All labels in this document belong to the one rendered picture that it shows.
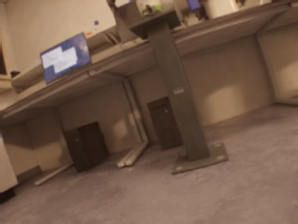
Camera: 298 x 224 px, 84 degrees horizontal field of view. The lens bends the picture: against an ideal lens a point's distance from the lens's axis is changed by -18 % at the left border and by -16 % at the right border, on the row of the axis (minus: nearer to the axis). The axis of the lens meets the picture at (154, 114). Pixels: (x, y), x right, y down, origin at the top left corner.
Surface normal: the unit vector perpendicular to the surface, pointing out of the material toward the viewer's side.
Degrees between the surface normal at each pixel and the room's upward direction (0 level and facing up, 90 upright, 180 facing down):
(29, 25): 90
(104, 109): 90
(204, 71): 90
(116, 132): 90
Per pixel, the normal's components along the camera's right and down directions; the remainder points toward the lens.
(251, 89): -0.18, 0.10
